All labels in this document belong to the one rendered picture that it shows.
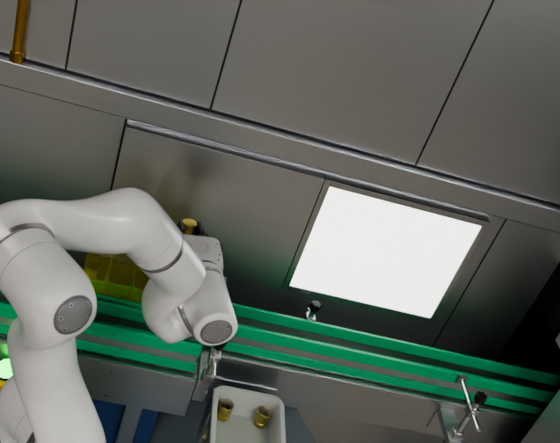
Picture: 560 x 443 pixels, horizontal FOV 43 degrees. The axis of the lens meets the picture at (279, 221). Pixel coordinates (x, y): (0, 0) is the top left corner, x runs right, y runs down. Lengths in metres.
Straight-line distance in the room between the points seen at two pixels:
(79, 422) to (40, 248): 0.35
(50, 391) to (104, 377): 0.52
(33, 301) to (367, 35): 0.93
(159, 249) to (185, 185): 0.59
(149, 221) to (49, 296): 0.19
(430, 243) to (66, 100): 0.93
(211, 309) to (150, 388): 0.42
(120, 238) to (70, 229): 0.07
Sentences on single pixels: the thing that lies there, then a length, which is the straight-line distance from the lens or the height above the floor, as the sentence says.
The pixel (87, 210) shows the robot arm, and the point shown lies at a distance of 1.04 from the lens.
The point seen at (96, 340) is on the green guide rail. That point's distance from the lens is 1.65.
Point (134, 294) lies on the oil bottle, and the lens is 1.69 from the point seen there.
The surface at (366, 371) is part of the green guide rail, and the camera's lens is 1.84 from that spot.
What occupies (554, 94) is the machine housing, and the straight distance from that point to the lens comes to 1.73.
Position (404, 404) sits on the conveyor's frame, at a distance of 1.91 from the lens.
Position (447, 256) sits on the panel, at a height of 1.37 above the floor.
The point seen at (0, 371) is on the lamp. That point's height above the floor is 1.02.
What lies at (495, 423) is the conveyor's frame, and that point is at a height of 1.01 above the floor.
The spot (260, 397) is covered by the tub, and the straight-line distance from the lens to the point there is 1.75.
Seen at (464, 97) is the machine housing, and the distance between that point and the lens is 1.67.
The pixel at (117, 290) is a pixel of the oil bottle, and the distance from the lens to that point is 1.68.
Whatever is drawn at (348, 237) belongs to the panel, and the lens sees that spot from 1.77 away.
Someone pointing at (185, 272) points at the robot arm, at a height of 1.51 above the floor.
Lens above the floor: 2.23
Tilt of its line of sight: 31 degrees down
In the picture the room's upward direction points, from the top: 21 degrees clockwise
